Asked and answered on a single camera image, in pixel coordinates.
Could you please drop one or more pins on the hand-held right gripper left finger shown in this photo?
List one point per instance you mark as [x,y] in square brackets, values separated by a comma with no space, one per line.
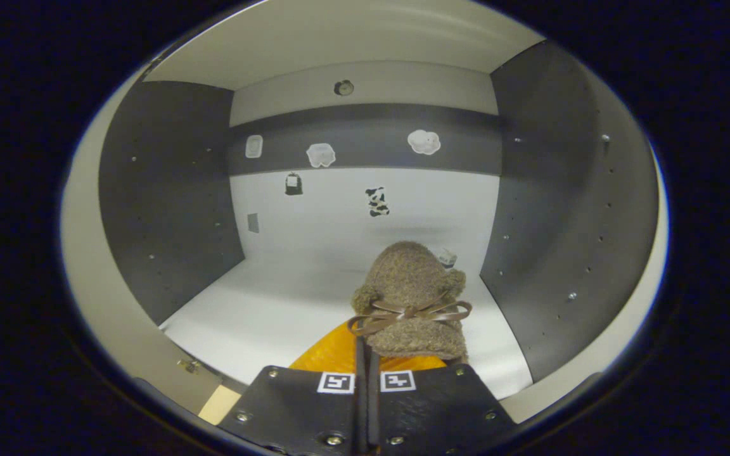
[295,411]

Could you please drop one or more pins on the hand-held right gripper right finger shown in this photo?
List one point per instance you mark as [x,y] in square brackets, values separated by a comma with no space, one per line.
[441,411]

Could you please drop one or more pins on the white shoe cabinet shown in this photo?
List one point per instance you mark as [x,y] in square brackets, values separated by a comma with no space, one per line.
[339,304]

